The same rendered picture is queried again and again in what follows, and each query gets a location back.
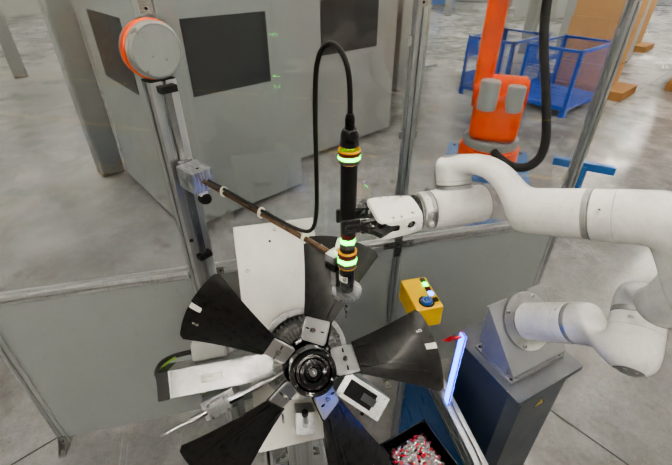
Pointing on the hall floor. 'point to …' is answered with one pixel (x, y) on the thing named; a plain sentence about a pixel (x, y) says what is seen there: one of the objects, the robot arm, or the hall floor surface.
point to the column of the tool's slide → (202, 270)
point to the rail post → (397, 408)
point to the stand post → (301, 454)
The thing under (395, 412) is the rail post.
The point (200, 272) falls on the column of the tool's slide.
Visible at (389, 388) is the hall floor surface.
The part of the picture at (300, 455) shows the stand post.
